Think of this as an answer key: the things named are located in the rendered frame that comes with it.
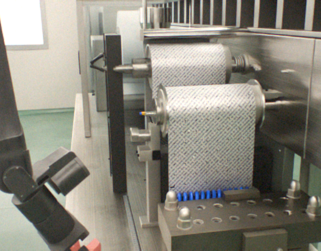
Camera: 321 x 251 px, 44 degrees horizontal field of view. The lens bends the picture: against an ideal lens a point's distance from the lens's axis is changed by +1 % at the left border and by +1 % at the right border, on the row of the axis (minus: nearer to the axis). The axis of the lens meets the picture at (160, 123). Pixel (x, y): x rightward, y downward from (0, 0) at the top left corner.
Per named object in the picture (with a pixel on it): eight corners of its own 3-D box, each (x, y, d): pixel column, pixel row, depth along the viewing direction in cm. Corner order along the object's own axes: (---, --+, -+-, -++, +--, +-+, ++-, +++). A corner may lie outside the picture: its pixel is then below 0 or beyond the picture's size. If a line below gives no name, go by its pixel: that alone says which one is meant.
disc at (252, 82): (241, 124, 119) (242, 75, 116) (242, 124, 120) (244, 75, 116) (262, 138, 105) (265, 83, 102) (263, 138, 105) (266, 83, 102)
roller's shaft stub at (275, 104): (250, 111, 113) (251, 96, 112) (273, 110, 114) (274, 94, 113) (256, 115, 109) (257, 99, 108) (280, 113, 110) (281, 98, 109)
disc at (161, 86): (157, 129, 115) (156, 79, 111) (158, 129, 115) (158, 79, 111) (167, 145, 101) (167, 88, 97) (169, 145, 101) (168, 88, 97)
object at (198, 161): (168, 198, 107) (168, 132, 102) (251, 190, 111) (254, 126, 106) (169, 198, 106) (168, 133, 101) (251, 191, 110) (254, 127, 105)
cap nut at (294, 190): (284, 193, 107) (285, 177, 105) (296, 192, 107) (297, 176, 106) (290, 199, 103) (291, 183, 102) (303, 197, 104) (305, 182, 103)
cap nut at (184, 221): (175, 223, 92) (175, 205, 91) (190, 221, 93) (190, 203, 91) (178, 231, 88) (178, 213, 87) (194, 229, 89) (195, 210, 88)
